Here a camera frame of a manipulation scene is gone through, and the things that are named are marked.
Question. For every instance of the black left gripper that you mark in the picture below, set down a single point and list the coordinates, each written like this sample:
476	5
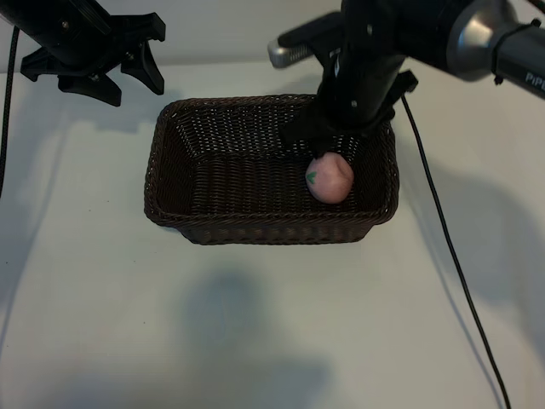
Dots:
64	34

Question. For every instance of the dark brown wicker basket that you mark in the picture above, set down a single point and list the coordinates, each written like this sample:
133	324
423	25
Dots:
238	200

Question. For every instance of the pink peach with green leaf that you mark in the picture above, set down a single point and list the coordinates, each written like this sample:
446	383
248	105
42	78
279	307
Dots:
332	181

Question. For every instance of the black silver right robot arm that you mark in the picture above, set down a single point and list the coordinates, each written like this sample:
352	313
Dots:
481	38

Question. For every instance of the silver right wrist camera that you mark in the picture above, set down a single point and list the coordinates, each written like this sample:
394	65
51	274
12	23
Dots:
291	53

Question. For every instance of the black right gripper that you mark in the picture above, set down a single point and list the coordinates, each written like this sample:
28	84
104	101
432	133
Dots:
366	76

